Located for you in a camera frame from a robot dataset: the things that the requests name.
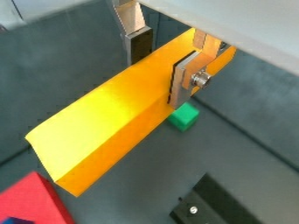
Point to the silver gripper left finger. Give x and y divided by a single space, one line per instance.
137 34

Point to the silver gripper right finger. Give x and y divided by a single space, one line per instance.
190 70

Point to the long yellow block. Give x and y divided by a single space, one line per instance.
83 140

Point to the red board with slots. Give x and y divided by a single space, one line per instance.
31 200

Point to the green stepped block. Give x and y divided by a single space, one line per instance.
183 117

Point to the black metal bracket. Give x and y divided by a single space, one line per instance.
210 205

